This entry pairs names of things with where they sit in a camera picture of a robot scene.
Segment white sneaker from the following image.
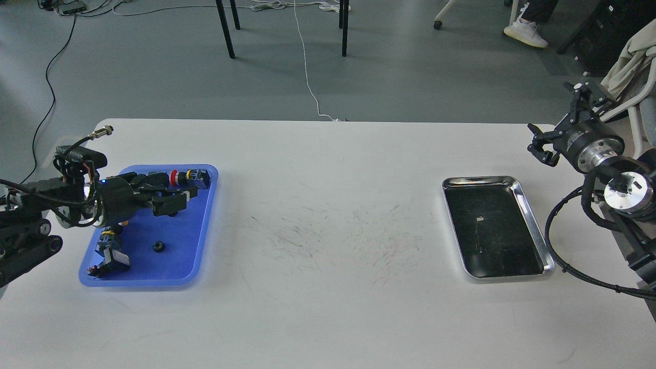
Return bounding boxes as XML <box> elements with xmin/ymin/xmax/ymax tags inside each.
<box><xmin>502</xmin><ymin>19</ymin><xmax>548</xmax><ymax>49</ymax></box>

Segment white chair frame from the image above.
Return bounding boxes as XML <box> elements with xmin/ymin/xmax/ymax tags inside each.
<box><xmin>602</xmin><ymin>83</ymin><xmax>655</xmax><ymax>157</ymax></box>

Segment black table leg right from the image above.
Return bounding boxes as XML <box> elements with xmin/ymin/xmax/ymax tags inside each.
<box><xmin>338</xmin><ymin>0</ymin><xmax>351</xmax><ymax>57</ymax></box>

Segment black cabinet at right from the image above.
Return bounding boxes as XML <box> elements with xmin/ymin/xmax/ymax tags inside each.
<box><xmin>556</xmin><ymin>1</ymin><xmax>655</xmax><ymax>76</ymax></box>

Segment black floor cable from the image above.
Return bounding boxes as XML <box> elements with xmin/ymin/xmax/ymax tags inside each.
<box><xmin>20</xmin><ymin>0</ymin><xmax>124</xmax><ymax>172</ymax></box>

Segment white floor cable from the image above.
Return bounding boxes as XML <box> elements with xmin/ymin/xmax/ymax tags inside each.
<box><xmin>113</xmin><ymin>0</ymin><xmax>354</xmax><ymax>122</ymax></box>

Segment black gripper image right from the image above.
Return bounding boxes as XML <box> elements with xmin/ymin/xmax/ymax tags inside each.
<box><xmin>527</xmin><ymin>82</ymin><xmax>625</xmax><ymax>174</ymax></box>

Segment black table leg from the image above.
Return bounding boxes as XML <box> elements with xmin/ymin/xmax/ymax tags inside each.
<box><xmin>215</xmin><ymin>0</ymin><xmax>241</xmax><ymax>60</ymax></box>
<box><xmin>338</xmin><ymin>0</ymin><xmax>351</xmax><ymax>57</ymax></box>

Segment black white switch module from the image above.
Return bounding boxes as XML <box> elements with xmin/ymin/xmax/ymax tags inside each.
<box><xmin>87</xmin><ymin>249</ymin><xmax>131</xmax><ymax>278</ymax></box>

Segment red emergency stop button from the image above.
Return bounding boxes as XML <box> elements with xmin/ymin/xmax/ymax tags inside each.
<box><xmin>170</xmin><ymin>169</ymin><xmax>211</xmax><ymax>190</ymax></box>

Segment beige cloth on chair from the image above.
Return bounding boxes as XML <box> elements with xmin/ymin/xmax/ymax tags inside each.
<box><xmin>601</xmin><ymin>19</ymin><xmax>655</xmax><ymax>99</ymax></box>

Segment silver metal tray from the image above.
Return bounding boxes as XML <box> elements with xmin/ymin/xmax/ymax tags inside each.
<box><xmin>441</xmin><ymin>175</ymin><xmax>555</xmax><ymax>283</ymax></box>

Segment black table leg left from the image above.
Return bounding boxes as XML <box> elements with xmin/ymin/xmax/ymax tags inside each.
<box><xmin>215</xmin><ymin>0</ymin><xmax>241</xmax><ymax>60</ymax></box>

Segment blue plastic tray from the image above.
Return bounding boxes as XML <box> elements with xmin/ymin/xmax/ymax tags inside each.
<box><xmin>78</xmin><ymin>164</ymin><xmax>219</xmax><ymax>287</ymax></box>

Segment black power strip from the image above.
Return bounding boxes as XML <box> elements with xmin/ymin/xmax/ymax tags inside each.
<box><xmin>55</xmin><ymin>1</ymin><xmax>87</xmax><ymax>15</ymax></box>

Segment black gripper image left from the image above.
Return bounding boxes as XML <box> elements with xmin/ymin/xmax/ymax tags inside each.
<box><xmin>93</xmin><ymin>172</ymin><xmax>198</xmax><ymax>228</ymax></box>

